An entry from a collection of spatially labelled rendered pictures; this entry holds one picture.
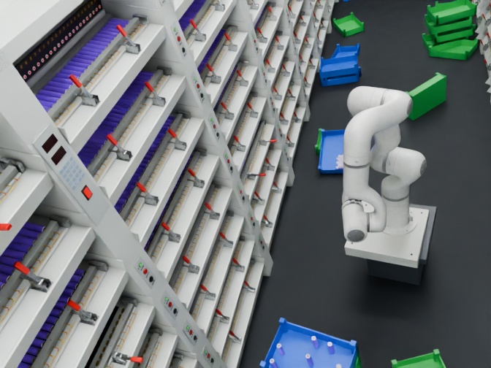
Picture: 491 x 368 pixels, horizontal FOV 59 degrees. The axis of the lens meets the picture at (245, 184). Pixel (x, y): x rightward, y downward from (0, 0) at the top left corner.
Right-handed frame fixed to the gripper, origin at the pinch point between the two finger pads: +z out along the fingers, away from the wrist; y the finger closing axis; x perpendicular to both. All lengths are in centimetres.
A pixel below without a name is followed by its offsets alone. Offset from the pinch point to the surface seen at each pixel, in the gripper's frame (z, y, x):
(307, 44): 201, 17, -15
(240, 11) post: 65, -47, -56
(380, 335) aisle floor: -28, 66, 25
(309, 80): 180, 39, -11
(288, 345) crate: -54, 40, -20
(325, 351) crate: -57, 36, -6
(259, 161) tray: 41, 23, -40
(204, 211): -15, 11, -60
